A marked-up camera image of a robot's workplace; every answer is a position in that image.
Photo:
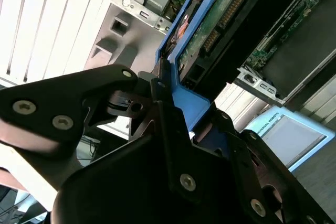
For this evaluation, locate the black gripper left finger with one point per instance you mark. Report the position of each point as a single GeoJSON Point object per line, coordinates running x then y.
{"type": "Point", "coordinates": [52, 98]}

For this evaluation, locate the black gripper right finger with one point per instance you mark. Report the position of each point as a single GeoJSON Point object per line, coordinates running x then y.
{"type": "Point", "coordinates": [244, 161]}

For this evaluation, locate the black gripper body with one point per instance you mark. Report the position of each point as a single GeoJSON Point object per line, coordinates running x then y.
{"type": "Point", "coordinates": [126, 187]}

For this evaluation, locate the hard disk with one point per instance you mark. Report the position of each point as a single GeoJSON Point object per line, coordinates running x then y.
{"type": "Point", "coordinates": [202, 40]}

